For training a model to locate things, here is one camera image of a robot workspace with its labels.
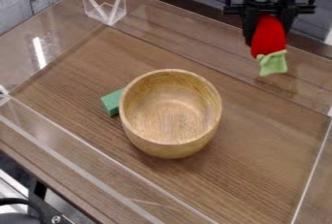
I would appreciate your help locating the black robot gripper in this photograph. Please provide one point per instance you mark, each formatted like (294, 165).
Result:
(250, 9)

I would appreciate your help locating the red plush strawberry green leaves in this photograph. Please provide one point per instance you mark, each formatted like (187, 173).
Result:
(268, 46)

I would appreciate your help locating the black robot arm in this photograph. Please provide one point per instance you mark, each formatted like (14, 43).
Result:
(283, 9)

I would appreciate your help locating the green foam block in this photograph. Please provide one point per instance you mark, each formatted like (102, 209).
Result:
(110, 101)

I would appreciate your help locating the clear acrylic corner bracket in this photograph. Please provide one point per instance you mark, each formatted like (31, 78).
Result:
(106, 13)

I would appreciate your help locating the wooden bowl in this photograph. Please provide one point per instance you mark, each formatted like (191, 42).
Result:
(171, 109)

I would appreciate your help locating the black table leg bracket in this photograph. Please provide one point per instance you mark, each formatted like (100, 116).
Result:
(49, 214)

